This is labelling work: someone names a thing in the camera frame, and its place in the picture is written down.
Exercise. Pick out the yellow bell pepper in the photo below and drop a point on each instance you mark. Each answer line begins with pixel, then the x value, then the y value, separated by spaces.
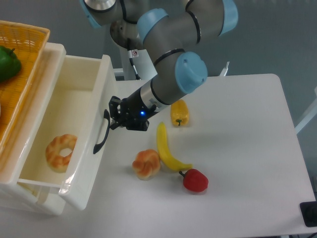
pixel 179 113

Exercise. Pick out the round twisted bread roll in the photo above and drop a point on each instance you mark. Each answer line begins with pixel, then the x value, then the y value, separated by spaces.
pixel 146 164

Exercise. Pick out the ring shaped bread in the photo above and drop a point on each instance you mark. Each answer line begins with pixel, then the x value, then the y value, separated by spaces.
pixel 57 162

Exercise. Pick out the red bell pepper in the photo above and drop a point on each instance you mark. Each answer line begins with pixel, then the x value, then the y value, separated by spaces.
pixel 194 180

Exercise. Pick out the white top drawer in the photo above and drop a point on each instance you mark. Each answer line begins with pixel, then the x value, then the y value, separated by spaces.
pixel 77 105

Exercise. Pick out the white drawer cabinet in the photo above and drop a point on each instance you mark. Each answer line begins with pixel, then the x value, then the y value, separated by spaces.
pixel 12 193

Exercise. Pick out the green bell pepper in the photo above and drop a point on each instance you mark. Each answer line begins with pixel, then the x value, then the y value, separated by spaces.
pixel 10 65

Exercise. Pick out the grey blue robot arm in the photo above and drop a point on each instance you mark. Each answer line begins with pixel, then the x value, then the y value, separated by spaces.
pixel 179 72

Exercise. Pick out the orange plastic basket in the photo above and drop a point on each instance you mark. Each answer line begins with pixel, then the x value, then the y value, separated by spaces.
pixel 21 47

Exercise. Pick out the black device at edge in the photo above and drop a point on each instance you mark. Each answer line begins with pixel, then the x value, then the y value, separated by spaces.
pixel 309 213

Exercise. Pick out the yellow banana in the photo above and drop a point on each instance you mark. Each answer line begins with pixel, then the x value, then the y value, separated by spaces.
pixel 164 151

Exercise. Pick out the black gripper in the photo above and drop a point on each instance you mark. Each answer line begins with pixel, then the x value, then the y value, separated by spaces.
pixel 136 112

